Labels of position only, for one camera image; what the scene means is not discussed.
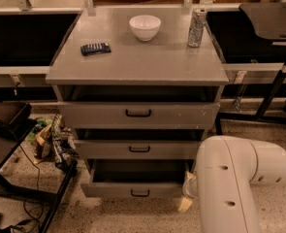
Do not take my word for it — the grey bottom drawer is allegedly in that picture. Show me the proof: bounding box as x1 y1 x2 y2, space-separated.
80 159 194 198

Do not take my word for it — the black table right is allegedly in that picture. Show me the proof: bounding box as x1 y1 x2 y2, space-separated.
207 3 286 134

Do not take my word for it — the grey top drawer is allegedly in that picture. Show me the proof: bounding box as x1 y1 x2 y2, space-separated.
58 102 220 130

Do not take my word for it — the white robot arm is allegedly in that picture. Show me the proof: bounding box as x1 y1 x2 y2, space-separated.
179 135 286 233

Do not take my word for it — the black cable on floor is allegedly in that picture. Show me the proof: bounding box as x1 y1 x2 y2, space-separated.
6 139 46 233

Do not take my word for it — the grey drawer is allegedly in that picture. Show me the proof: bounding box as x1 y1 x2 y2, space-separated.
58 102 220 130
75 140 200 159
80 159 194 198

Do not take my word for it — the grey drawer cabinet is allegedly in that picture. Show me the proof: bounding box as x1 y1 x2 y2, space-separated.
45 5 230 186

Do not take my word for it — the black side table left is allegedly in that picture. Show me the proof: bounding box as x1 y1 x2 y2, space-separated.
0 102 78 233

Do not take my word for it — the grey middle drawer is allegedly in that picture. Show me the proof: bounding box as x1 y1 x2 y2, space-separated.
75 140 200 159

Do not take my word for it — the dark snack bar package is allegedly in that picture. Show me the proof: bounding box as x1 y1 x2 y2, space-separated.
80 43 111 56

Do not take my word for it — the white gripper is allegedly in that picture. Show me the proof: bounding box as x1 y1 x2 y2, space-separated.
177 172 198 213

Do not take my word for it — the silver drink can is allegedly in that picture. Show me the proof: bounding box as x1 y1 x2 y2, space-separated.
188 9 207 48

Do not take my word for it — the white bowl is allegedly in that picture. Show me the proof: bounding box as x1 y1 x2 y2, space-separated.
129 15 161 41

